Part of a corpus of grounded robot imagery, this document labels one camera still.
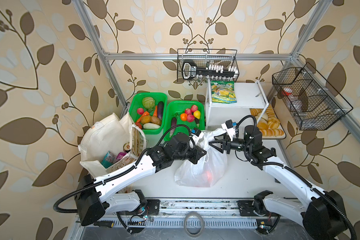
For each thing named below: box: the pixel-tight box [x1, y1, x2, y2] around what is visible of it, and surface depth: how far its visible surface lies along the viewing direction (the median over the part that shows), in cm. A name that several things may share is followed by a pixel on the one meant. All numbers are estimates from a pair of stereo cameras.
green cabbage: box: [142, 96, 156, 110], surface depth 114 cm
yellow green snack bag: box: [210, 80, 237, 104], surface depth 79 cm
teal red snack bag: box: [101, 150, 117, 169], surface depth 81 cm
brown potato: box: [150, 116, 161, 126], surface depth 105 cm
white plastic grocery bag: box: [174, 128, 228, 188], surface depth 77 cm
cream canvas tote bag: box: [78, 112, 147, 180], surface depth 79 cm
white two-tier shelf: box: [205, 78, 269, 130], surface depth 78 cm
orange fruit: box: [180, 113, 188, 121], surface depth 110 cm
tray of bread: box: [249, 103, 287, 140], surface depth 104 cm
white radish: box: [143, 122, 160, 129], surface depth 104 cm
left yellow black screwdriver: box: [93, 220, 114, 228], surface depth 70 cm
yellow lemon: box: [193, 110, 201, 120], surface depth 107 cm
